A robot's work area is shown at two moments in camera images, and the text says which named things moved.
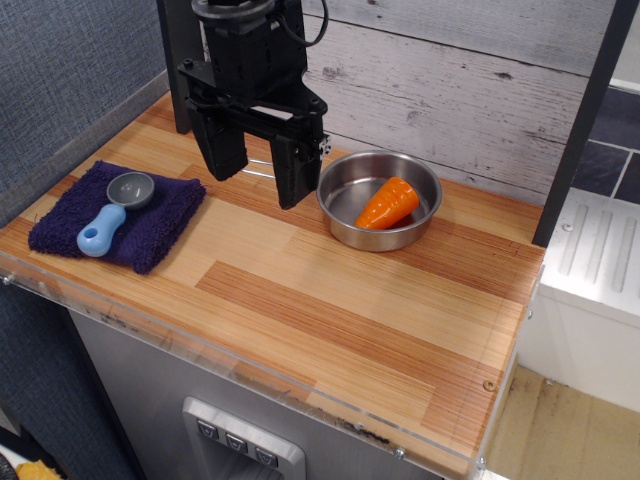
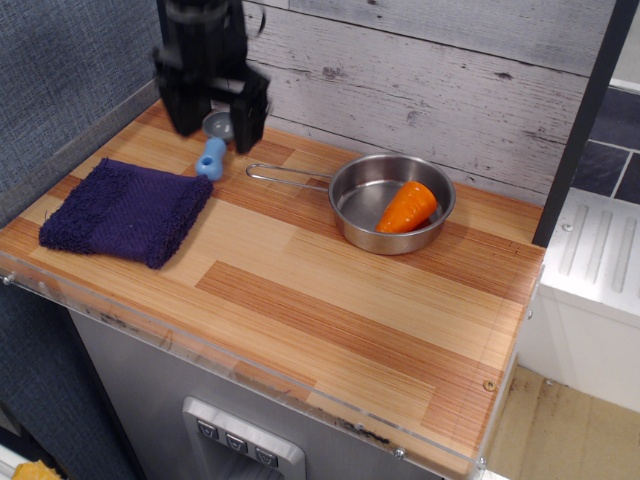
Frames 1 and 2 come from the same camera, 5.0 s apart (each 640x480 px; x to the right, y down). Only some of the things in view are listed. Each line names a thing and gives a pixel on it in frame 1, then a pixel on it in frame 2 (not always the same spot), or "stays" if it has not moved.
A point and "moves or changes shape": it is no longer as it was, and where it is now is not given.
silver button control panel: [226, 445] stays
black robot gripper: [257, 73] → [201, 50]
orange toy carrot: [390, 204] → [412, 203]
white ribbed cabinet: [583, 331] stays
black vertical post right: [621, 22] stays
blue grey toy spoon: [124, 191] moves or changes shape
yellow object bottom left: [36, 470] stays
